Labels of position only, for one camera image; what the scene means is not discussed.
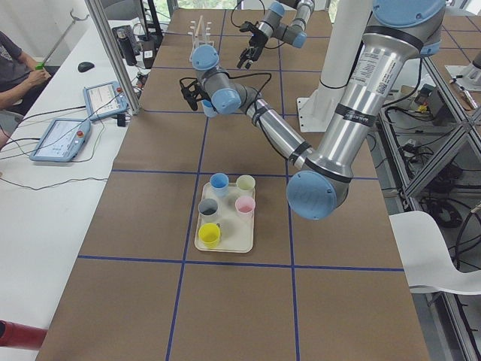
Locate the seated person dark shirt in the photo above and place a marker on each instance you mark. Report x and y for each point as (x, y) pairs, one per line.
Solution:
(21, 82)

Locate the black computer mouse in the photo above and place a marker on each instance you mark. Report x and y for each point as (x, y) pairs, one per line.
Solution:
(85, 66)

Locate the white chair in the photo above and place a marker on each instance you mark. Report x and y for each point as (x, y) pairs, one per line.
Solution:
(425, 257)

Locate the cream plastic tray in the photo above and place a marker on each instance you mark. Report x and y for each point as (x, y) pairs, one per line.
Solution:
(236, 232)

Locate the white wire cup rack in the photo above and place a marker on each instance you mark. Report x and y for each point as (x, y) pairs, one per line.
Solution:
(200, 32)

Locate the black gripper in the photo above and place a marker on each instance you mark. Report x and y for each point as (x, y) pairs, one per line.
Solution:
(203, 95)
(256, 40)

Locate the yellow plastic cup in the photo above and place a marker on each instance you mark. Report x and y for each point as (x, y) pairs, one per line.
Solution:
(209, 235)

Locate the pink plastic cup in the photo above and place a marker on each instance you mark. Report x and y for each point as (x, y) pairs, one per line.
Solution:
(245, 207)

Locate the red cylinder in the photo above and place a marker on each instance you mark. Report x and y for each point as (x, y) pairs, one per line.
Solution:
(19, 336)

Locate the light blue plastic cup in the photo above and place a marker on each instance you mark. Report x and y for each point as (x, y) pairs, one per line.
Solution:
(208, 109)

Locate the grey plastic cup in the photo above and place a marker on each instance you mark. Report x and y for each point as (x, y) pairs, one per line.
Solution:
(208, 210)

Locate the black water bottle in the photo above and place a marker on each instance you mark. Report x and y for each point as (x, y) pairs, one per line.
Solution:
(126, 47)

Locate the pale green plastic cup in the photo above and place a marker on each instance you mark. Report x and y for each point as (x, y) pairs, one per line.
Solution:
(245, 184)

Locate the aluminium frame post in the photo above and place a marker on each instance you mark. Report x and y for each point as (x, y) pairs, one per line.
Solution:
(96, 11)

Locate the far blue teach pendant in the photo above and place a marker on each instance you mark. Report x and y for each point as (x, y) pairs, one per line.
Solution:
(104, 100)

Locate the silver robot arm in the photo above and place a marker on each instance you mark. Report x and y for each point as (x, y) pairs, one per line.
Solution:
(271, 26)
(369, 45)

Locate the near blue teach pendant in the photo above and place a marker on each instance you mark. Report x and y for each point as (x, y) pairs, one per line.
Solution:
(62, 140)

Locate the blue teach pendant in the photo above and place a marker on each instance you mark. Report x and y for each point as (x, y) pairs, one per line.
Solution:
(62, 140)
(104, 100)

